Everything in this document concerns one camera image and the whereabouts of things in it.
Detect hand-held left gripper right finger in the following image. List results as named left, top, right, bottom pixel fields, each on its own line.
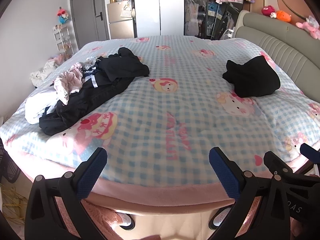
left=207, top=147, right=295, bottom=240

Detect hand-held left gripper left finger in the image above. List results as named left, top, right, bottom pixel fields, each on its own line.
left=25, top=147, right=110, bottom=240

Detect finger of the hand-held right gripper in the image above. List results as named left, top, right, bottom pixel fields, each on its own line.
left=300, top=143, right=320, bottom=165
left=264, top=151, right=300, bottom=183

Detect pink cartoon print pants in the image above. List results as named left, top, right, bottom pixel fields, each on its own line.
left=54, top=64, right=84, bottom=105

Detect pile of pale clothes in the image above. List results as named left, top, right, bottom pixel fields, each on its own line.
left=29, top=54, right=66, bottom=88

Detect grey slipper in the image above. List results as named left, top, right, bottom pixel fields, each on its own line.
left=209, top=207, right=233, bottom=231
left=117, top=211, right=136, bottom=231

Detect checked cartoon print blanket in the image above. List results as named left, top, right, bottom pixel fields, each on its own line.
left=0, top=35, right=320, bottom=173

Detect black fan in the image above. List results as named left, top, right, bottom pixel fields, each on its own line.
left=0, top=140, right=21, bottom=183

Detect plain white garment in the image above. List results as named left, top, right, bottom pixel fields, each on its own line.
left=25, top=90, right=59, bottom=124

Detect folded black garment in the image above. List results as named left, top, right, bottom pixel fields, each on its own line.
left=222, top=55, right=281, bottom=98

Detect white patterned garment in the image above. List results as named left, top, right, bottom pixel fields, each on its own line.
left=82, top=56, right=101, bottom=70

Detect black hooded garment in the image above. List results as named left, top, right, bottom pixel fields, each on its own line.
left=96, top=47, right=150, bottom=82

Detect grey padded headboard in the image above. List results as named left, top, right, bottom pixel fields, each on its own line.
left=235, top=10, right=320, bottom=99

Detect white shelf rack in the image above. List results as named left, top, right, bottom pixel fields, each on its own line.
left=52, top=25, right=75, bottom=58

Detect orange plush toy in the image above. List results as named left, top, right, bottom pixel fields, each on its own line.
left=276, top=10, right=292, bottom=23

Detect beige fridge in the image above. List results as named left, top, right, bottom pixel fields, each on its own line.
left=107, top=0, right=137, bottom=40

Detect red and blue plush toy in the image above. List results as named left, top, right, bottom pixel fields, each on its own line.
left=57, top=7, right=71, bottom=24

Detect glass door wardrobe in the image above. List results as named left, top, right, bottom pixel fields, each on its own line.
left=184, top=0, right=244, bottom=40

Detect white bag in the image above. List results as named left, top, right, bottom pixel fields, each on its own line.
left=121, top=4, right=137, bottom=18

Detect white wardrobe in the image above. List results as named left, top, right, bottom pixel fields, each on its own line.
left=134, top=0, right=185, bottom=37

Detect metal wall hoop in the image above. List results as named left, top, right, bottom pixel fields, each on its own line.
left=275, top=0, right=316, bottom=20

